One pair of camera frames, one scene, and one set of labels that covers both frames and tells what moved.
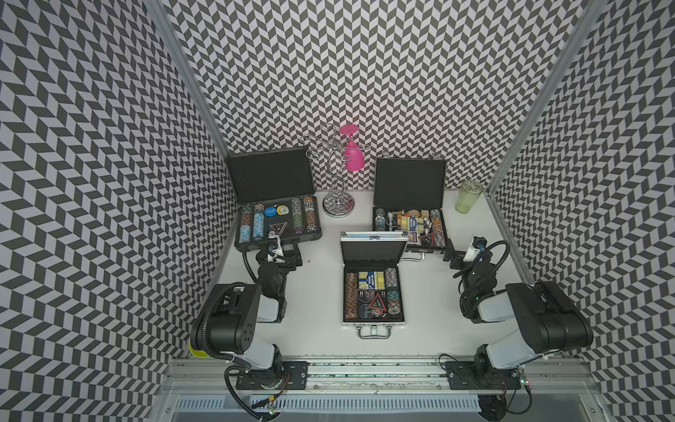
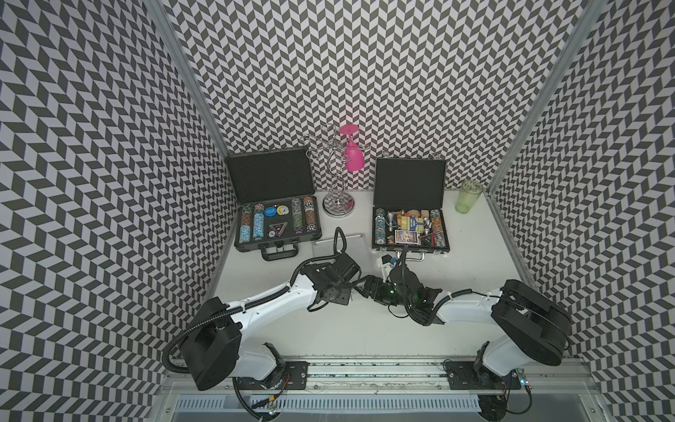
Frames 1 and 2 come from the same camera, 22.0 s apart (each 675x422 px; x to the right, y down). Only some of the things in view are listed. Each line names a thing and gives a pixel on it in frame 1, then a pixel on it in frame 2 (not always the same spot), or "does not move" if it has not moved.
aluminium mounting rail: x=538 y=376 does not move
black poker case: x=274 y=193 does not move
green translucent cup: x=469 y=193 does not move
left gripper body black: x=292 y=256 → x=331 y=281
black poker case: x=410 y=197 does not move
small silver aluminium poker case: x=373 y=281 → x=356 y=248
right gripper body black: x=457 y=259 → x=386 y=294
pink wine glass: x=354 y=155 does not move
